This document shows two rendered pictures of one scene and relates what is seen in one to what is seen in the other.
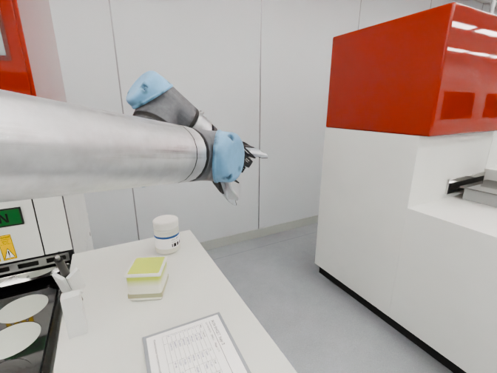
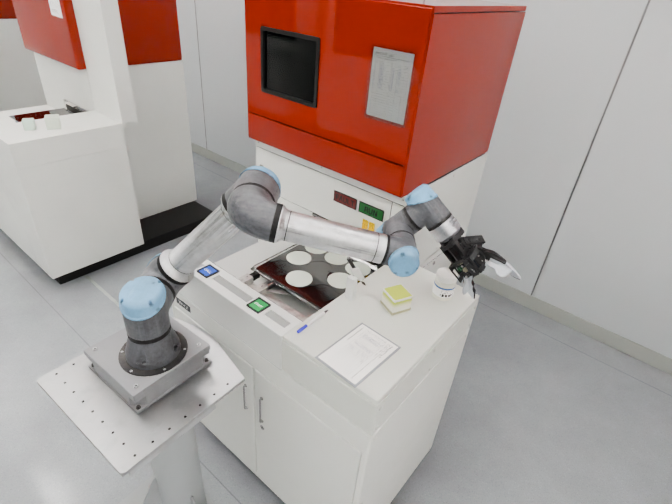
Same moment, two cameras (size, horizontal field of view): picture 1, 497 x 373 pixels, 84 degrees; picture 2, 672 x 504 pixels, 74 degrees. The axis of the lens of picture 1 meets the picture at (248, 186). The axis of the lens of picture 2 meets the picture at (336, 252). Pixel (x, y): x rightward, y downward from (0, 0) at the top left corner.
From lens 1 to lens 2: 89 cm
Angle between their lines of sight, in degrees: 60
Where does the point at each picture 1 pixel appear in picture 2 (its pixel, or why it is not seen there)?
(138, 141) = (339, 242)
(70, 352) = (339, 302)
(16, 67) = (405, 133)
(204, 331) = (382, 345)
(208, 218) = (650, 312)
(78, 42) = (592, 15)
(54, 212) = not seen: hidden behind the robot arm
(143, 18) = not seen: outside the picture
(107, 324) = (360, 305)
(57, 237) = not seen: hidden behind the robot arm
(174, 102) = (424, 210)
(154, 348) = (359, 330)
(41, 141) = (304, 236)
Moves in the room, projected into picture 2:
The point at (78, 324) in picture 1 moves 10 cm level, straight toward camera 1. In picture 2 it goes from (349, 294) to (334, 310)
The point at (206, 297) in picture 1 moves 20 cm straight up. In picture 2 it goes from (409, 337) to (421, 284)
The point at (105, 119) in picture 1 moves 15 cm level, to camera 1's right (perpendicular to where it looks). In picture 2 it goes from (329, 231) to (355, 266)
